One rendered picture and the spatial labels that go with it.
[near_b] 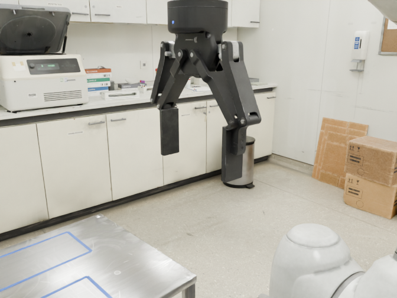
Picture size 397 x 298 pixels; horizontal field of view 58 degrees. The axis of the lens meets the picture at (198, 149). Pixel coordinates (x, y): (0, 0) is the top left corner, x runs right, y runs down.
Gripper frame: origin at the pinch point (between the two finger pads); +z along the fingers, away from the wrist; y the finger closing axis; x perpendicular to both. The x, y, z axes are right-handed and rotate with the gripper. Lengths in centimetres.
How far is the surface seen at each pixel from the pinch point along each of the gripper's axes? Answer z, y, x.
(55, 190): 90, 219, -41
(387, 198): 103, 69, -248
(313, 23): -31, 177, -289
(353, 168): 86, 98, -246
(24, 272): 38, 47, 16
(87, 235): 38, 54, -3
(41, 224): 117, 224, -29
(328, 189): 120, 128, -264
